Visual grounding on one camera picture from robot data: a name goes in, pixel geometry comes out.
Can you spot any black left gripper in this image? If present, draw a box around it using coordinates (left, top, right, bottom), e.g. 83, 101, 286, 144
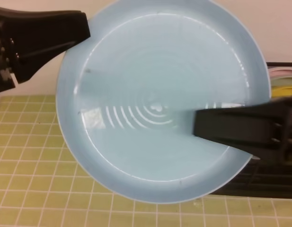
0, 8, 90, 92

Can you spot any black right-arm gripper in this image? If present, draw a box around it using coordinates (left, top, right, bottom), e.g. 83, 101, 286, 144
193, 97, 292, 163

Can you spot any light blue round plate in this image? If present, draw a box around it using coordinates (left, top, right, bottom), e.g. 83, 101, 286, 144
56, 0, 271, 204

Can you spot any yellow plate in rack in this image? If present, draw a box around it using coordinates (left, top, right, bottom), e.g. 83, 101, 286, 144
272, 86, 292, 98

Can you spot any green plate in rack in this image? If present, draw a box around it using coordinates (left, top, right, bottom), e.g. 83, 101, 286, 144
271, 75, 292, 87

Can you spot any pink plate in rack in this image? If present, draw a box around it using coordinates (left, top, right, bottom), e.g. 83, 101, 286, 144
268, 67, 292, 78

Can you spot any black wire dish rack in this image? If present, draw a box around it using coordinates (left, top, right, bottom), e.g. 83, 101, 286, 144
208, 61, 292, 199

